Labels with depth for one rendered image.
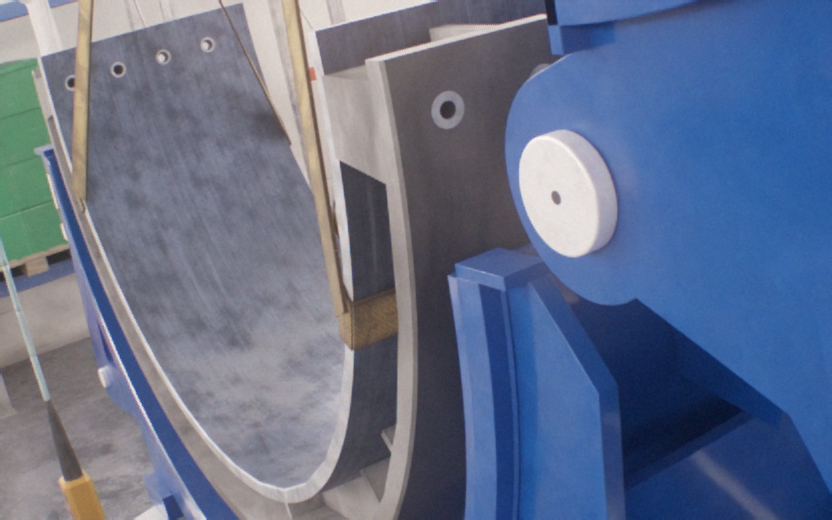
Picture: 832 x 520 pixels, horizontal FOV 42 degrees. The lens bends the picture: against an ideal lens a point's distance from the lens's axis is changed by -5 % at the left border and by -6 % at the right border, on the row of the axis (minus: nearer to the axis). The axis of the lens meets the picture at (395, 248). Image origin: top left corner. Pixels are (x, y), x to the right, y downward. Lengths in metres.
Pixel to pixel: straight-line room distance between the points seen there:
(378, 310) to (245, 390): 1.36
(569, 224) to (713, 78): 0.26
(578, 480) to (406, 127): 0.48
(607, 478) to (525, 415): 0.16
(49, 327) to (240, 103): 5.79
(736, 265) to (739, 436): 0.66
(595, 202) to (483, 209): 0.37
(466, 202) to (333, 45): 0.28
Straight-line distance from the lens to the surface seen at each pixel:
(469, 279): 1.38
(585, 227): 1.16
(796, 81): 0.94
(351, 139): 1.50
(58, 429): 2.65
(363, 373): 1.78
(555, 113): 1.20
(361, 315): 1.67
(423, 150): 1.41
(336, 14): 8.28
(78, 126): 3.33
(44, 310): 9.15
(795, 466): 1.85
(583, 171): 1.14
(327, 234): 1.71
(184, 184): 3.46
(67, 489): 2.68
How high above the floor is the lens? 2.52
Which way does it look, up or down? 15 degrees down
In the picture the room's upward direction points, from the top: 12 degrees counter-clockwise
